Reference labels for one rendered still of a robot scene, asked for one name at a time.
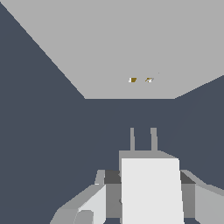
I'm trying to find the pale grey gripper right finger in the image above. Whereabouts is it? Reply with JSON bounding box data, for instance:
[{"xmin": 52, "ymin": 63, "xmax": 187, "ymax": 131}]
[{"xmin": 178, "ymin": 169, "xmax": 224, "ymax": 224}]

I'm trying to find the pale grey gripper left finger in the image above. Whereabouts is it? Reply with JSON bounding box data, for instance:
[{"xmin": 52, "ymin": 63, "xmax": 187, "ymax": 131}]
[{"xmin": 50, "ymin": 169, "xmax": 123, "ymax": 224}]

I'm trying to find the white charger with two prongs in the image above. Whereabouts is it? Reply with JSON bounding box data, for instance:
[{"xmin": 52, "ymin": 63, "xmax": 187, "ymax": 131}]
[{"xmin": 118, "ymin": 127, "xmax": 186, "ymax": 224}]

